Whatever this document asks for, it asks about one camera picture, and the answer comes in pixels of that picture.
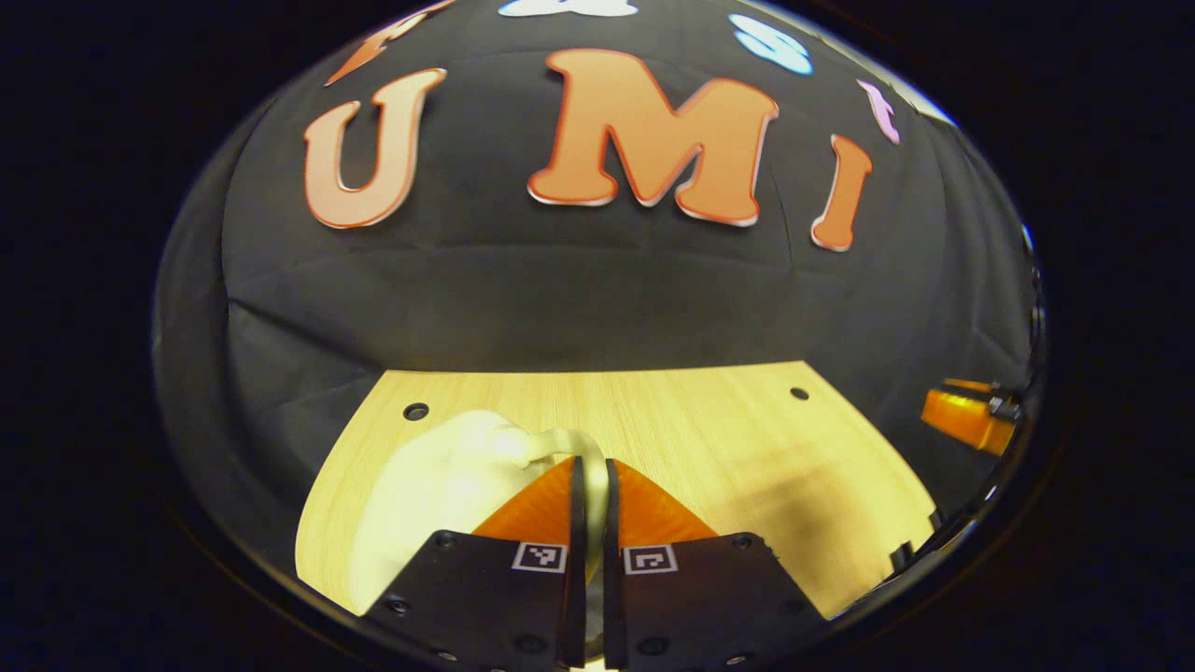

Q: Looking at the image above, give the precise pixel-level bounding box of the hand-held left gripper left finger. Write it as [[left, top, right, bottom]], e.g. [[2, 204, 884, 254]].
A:
[[362, 455, 589, 671]]

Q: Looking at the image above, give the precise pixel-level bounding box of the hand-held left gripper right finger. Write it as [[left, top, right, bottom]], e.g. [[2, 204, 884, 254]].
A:
[[602, 457, 832, 671]]

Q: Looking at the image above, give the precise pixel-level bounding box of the black backdrop cloth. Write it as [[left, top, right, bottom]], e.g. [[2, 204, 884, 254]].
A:
[[154, 0, 1045, 580]]

